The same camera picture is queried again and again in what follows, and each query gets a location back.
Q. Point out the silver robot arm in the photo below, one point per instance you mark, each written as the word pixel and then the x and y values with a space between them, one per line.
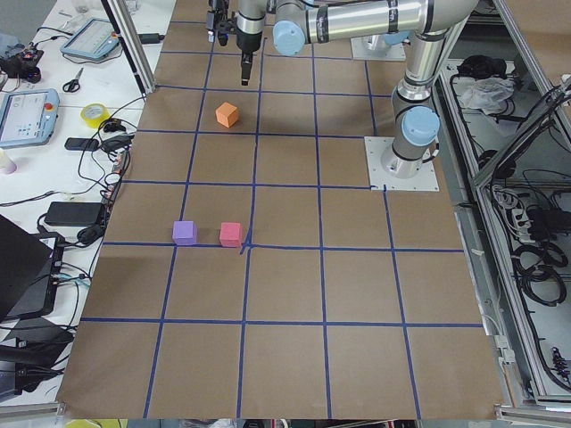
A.
pixel 433 25

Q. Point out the orange foam cube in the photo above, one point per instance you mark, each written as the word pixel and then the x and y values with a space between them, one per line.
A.
pixel 227 114

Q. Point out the black power brick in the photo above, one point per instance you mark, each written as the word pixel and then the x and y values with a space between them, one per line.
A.
pixel 73 213

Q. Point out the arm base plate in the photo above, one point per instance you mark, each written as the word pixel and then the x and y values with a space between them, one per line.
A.
pixel 388 172

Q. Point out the black scissors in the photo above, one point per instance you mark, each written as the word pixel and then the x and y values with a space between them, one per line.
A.
pixel 73 85

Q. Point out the pink foam cube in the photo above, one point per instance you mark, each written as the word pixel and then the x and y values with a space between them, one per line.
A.
pixel 231 234

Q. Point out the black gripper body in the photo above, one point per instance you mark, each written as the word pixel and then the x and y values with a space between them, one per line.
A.
pixel 248 41

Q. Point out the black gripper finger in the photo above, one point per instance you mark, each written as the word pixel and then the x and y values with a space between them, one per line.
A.
pixel 246 68

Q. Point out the black laptop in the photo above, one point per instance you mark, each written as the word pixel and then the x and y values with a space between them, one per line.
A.
pixel 29 264

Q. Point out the blue teach pendant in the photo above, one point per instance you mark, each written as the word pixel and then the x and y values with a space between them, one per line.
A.
pixel 93 41
pixel 28 117

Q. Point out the aluminium frame post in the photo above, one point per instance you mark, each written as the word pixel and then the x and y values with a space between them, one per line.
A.
pixel 120 18

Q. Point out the yellow tape roll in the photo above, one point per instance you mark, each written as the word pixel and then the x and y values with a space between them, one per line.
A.
pixel 95 114

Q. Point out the purple foam cube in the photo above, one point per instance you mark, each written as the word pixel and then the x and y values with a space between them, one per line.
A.
pixel 185 233

